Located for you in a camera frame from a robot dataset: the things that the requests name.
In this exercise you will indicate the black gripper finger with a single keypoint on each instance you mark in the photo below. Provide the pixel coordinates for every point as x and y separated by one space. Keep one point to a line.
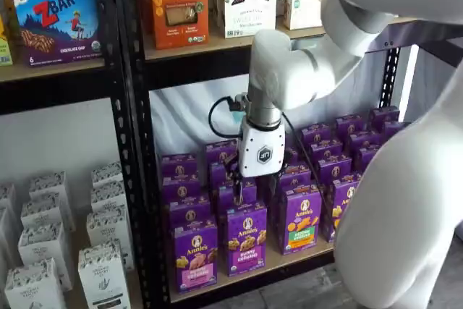
239 193
278 180

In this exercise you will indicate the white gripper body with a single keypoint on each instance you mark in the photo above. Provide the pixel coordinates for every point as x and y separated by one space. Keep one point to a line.
260 153

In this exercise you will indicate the purple Annie's box pink patch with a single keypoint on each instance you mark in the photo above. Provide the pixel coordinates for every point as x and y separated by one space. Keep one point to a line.
197 262

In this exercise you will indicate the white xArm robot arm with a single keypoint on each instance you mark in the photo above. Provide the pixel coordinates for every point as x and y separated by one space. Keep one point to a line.
398 215

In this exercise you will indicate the purple Annie's box green patch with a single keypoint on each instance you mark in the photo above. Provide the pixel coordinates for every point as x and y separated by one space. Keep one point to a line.
300 222

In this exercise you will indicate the purple Annie's bunny grahams box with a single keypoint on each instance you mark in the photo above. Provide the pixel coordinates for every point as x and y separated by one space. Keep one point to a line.
246 247

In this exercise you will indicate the purple Annie's box orange patch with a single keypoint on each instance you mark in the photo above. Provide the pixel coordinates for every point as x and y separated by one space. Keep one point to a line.
336 222

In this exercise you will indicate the black metal shelf rack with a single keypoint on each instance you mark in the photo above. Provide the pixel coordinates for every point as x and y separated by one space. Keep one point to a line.
143 178
54 92

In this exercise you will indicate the white organic pantry box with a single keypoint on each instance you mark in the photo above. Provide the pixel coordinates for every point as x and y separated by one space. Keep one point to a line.
108 225
43 247
103 280
6 197
106 173
7 233
106 197
32 287
47 184
43 211

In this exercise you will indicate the white mint chocolate box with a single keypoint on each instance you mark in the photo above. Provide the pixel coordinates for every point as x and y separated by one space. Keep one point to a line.
249 16

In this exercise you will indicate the orange snack box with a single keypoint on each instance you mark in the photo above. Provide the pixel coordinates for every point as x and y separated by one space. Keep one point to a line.
181 5

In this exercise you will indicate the blue Z Bar box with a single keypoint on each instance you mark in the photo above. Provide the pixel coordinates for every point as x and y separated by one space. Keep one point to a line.
54 26

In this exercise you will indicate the yellow green box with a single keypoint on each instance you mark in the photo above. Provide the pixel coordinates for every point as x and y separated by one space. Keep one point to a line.
4 48

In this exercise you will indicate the white backdrop sheet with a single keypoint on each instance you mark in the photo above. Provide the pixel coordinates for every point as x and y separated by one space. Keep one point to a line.
181 117

